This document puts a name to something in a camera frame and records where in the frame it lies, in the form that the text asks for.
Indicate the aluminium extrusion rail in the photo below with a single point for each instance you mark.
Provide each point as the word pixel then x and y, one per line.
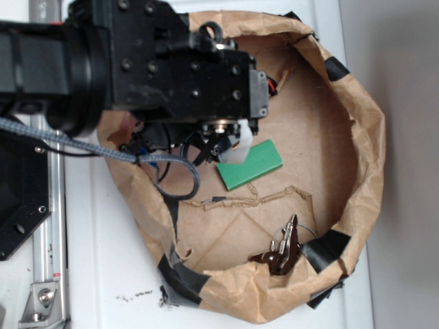
pixel 48 303

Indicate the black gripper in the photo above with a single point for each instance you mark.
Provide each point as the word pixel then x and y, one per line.
pixel 197 83

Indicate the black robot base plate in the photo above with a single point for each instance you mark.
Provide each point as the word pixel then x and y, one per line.
pixel 24 190

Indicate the bunch of metal keys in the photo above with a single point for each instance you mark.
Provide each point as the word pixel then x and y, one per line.
pixel 284 250

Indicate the green rectangular block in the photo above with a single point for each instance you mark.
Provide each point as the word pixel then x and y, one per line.
pixel 262 159

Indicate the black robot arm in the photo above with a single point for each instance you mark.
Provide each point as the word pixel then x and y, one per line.
pixel 49 70

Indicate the brown paper bag tray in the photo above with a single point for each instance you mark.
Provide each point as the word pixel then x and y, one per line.
pixel 330 134

